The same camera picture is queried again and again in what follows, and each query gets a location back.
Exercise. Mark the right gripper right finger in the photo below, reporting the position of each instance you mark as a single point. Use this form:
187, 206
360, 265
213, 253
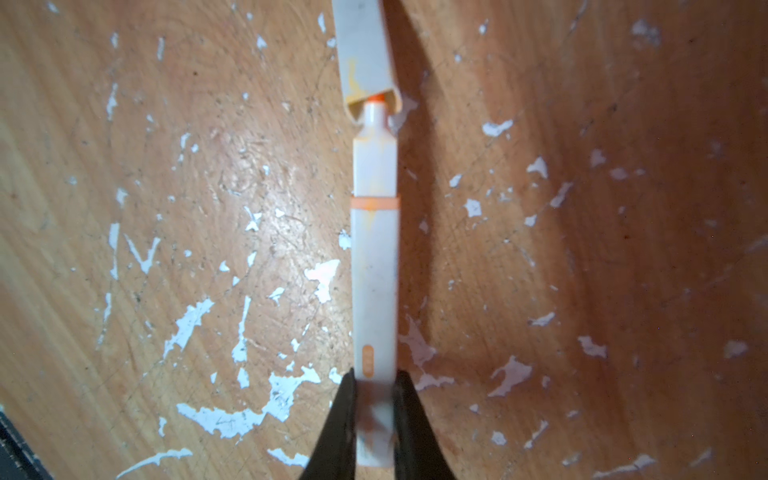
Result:
417, 454

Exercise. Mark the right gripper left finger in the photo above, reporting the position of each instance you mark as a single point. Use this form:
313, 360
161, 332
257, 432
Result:
334, 455

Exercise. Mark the white pen orange tip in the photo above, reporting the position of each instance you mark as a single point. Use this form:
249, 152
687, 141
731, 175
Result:
375, 221

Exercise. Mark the white orange marker cap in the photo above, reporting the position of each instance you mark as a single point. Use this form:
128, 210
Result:
366, 63

